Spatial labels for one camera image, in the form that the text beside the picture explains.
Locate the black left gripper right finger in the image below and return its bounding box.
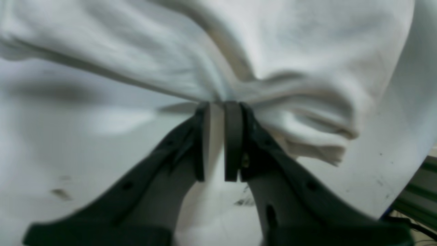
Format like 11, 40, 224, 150
224, 101, 414, 246

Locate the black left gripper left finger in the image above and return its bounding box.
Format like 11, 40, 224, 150
23, 102, 209, 246

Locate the white t-shirt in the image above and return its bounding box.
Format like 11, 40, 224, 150
0, 0, 415, 168

